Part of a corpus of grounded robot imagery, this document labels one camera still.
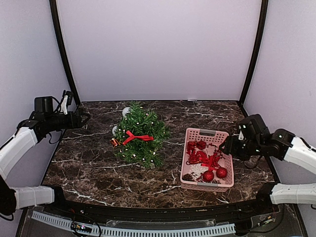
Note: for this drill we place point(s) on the white ball ornament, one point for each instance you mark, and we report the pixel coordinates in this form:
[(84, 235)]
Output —
[(114, 130), (125, 111)]

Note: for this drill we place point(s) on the red ribbon bow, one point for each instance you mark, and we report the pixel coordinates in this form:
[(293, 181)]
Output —
[(132, 137)]

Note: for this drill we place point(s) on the red gold drum ornament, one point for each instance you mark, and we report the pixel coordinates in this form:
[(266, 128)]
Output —
[(115, 143)]

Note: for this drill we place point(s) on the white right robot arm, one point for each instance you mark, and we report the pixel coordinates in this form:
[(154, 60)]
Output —
[(293, 158)]

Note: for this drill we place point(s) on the white perforated cable tray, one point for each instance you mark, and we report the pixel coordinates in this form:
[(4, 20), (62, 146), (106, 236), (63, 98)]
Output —
[(82, 229)]

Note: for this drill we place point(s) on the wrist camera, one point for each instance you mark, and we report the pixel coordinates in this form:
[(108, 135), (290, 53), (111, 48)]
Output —
[(242, 130), (66, 101)]

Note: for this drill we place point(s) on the small green christmas tree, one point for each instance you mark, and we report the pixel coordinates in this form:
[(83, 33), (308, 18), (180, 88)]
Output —
[(141, 121)]

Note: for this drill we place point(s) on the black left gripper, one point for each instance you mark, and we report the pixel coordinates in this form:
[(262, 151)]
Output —
[(77, 119)]

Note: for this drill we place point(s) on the white snowflake ornament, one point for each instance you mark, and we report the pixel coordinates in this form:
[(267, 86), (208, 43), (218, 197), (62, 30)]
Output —
[(196, 170)]

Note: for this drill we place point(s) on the red ball ornament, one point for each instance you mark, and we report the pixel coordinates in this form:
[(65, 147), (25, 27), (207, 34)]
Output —
[(208, 176), (221, 172)]

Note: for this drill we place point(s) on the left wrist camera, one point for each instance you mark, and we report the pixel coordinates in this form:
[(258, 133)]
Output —
[(66, 101)]

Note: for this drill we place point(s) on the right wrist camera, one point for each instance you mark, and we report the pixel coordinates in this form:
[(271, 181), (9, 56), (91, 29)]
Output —
[(242, 130)]

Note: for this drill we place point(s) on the brown pine cone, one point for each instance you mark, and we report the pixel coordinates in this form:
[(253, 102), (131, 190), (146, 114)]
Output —
[(188, 177)]

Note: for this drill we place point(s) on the red ornaments in basket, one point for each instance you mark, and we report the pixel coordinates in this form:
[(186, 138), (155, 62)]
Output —
[(207, 154)]

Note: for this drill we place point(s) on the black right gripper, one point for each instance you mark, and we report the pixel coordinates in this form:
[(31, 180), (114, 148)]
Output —
[(231, 147)]

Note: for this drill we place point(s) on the pink plastic basket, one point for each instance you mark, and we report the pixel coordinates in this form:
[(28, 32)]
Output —
[(217, 184)]

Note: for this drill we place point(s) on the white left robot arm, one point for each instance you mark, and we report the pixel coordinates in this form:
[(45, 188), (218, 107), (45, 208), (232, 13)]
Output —
[(11, 152)]

